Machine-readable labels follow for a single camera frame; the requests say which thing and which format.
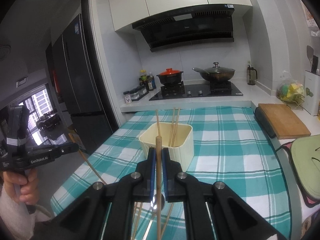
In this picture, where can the dark sauce bottle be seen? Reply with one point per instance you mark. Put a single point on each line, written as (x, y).
(151, 83)

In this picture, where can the wooden cutting board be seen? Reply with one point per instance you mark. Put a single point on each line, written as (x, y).
(282, 120)

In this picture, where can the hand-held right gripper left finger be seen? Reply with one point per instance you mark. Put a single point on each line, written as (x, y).
(153, 165)

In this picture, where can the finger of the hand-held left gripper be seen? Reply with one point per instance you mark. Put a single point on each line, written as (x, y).
(66, 150)

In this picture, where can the hanging snack bag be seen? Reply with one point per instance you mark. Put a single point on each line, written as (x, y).
(310, 15)

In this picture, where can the plastic bag of sponges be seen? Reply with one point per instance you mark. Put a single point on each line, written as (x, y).
(290, 90)

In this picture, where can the black clay pot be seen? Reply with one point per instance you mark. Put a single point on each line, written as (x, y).
(170, 78)

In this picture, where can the dark glass water jug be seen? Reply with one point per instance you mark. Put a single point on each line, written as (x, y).
(251, 75)

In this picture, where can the ceiling air vent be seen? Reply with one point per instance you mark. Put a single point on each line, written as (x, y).
(21, 82)

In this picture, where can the white knife holder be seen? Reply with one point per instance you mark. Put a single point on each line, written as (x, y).
(312, 92)

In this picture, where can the person's left forearm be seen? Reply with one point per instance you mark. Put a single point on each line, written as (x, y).
(12, 217)

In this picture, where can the person's left hand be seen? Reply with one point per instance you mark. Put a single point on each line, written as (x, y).
(30, 187)

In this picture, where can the living room window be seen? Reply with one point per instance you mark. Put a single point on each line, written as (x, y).
(37, 105)

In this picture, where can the teal checked tablecloth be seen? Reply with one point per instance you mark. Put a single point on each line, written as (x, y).
(225, 142)

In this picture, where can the black griddle tray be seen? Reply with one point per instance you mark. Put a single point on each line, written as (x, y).
(263, 122)

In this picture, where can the cream plastic utensil container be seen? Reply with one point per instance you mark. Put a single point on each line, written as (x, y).
(182, 150)

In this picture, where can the dark dining table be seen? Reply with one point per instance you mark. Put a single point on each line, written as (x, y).
(47, 122)

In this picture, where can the black range hood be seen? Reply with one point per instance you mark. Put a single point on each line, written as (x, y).
(187, 30)

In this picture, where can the spice jars and bottles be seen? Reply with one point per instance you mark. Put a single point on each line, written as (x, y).
(136, 94)

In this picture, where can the dark grey refrigerator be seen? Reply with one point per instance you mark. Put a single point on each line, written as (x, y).
(75, 80)

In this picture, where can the black glass gas stove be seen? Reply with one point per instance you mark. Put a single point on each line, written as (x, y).
(197, 93)

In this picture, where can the white wall cabinet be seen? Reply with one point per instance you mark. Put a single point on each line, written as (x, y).
(175, 0)

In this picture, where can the orange pot lid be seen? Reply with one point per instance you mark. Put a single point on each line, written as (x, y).
(170, 72)

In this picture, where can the green cutting board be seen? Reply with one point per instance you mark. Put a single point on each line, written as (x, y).
(305, 165)

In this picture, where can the yellow capped oil bottle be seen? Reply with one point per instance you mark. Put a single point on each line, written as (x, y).
(143, 77)

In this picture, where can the large metal spoon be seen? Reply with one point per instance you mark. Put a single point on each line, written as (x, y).
(155, 203)

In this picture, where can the grey spatula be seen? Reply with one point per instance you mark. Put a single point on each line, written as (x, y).
(310, 52)

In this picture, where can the glass wok lid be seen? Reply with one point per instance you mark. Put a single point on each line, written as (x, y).
(217, 68)

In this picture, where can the wooden chopstick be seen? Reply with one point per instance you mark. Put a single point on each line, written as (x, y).
(92, 167)
(168, 216)
(176, 127)
(158, 155)
(172, 127)
(157, 122)
(134, 222)
(139, 215)

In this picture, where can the dark wok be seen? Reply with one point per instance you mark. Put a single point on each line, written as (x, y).
(217, 76)

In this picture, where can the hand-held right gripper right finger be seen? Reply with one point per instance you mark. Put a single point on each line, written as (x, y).
(165, 165)

